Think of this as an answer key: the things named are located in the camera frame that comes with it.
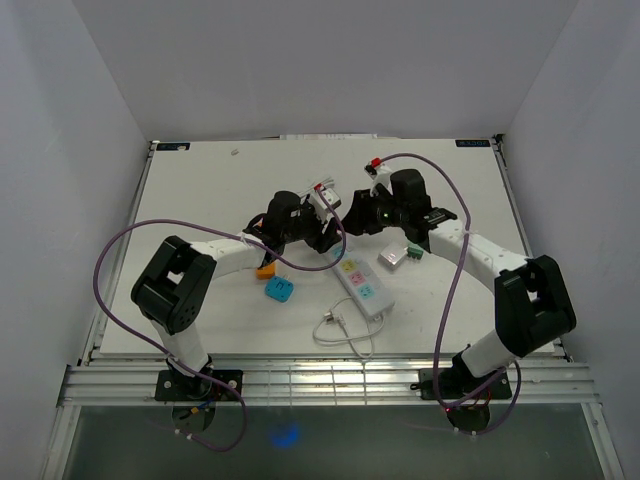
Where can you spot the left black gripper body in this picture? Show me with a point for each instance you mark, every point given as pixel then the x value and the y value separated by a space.
pixel 307 227

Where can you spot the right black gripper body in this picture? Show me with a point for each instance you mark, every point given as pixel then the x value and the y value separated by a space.
pixel 379 212

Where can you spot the green plug adapter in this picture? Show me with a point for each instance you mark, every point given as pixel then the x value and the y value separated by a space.
pixel 415 252

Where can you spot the white pastel power strip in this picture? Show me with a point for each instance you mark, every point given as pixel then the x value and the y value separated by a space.
pixel 364 286

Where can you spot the pink plug adapter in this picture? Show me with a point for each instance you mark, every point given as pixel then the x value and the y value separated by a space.
pixel 392 256

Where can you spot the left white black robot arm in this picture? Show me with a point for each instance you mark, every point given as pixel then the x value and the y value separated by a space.
pixel 172 288

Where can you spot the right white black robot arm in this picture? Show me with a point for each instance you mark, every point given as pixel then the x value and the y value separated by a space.
pixel 532 306

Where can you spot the blue plug adapter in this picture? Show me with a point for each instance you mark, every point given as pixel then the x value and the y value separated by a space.
pixel 279 288

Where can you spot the orange power adapter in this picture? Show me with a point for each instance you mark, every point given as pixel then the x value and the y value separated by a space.
pixel 266 272

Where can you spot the right blue corner label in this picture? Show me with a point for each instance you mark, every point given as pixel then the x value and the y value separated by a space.
pixel 472 143

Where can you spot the blue corner label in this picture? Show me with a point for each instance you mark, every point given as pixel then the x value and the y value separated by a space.
pixel 472 143
pixel 172 146

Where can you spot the left blue corner label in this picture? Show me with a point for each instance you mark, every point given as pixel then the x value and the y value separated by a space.
pixel 172 146

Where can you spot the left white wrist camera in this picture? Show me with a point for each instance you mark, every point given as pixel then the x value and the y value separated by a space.
pixel 324 199

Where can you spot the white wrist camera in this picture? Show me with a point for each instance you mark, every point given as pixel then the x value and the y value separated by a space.
pixel 379 174
pixel 324 199

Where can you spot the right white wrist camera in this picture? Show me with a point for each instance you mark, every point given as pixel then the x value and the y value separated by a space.
pixel 379 174

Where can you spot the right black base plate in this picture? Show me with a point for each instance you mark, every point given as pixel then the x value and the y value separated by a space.
pixel 453 386

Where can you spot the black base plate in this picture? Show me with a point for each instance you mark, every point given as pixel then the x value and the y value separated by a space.
pixel 200 385
pixel 453 386

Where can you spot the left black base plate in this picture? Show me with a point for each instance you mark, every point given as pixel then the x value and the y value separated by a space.
pixel 200 385

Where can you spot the aluminium front rail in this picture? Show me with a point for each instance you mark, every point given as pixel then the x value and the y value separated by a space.
pixel 293 382

